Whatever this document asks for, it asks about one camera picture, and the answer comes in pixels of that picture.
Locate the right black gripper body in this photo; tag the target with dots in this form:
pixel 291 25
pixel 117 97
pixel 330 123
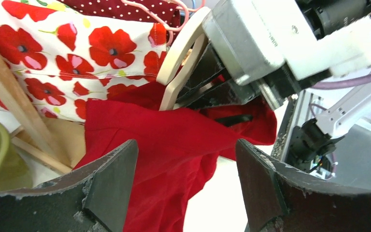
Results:
pixel 211 85

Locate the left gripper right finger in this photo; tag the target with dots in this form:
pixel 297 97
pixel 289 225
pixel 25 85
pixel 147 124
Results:
pixel 282 198

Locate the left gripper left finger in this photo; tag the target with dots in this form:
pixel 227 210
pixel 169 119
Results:
pixel 92 198

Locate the cream plastic hanger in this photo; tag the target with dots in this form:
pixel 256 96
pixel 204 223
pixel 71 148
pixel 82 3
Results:
pixel 182 58

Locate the red skirt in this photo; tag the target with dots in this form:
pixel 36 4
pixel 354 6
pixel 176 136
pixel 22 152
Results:
pixel 178 149

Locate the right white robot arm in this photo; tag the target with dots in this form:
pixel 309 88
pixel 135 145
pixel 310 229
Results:
pixel 318 136

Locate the dark red polka-dot garment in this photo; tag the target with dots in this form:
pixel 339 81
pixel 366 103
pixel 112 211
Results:
pixel 108 8

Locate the wooden clothes rack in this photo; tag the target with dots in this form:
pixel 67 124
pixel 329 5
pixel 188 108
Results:
pixel 56 143

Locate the green plastic basket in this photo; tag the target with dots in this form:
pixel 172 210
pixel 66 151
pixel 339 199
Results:
pixel 0 157

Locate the red poppy print garment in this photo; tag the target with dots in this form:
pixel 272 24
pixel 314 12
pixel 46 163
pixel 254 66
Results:
pixel 62 58

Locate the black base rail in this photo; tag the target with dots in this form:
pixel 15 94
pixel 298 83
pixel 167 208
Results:
pixel 289 121

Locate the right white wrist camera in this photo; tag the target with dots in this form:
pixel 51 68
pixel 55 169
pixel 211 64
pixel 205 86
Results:
pixel 254 38

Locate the pink wire hanger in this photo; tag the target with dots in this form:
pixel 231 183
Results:
pixel 172 14

